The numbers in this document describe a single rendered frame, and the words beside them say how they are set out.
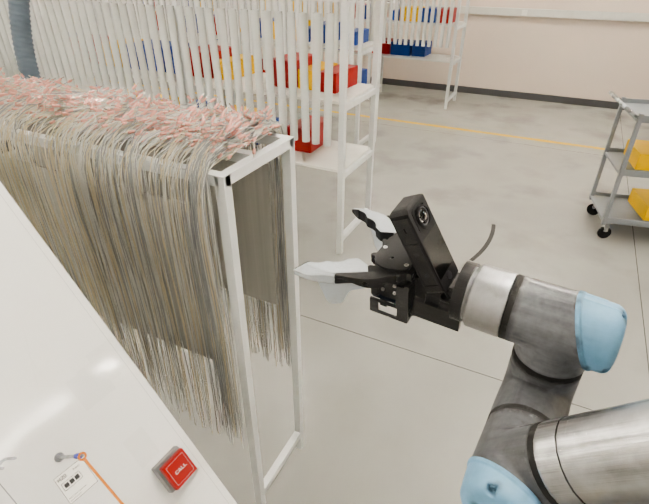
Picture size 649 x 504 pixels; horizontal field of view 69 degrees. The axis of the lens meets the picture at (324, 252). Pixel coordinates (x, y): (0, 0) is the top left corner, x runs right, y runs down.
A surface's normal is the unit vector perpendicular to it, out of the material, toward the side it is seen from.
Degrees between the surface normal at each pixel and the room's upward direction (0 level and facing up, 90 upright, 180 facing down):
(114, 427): 52
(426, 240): 63
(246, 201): 90
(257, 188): 90
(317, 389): 0
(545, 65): 90
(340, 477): 0
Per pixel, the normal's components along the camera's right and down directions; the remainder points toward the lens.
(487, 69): -0.44, 0.47
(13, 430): 0.69, -0.31
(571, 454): -0.82, -0.24
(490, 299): -0.42, -0.18
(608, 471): -0.76, 0.04
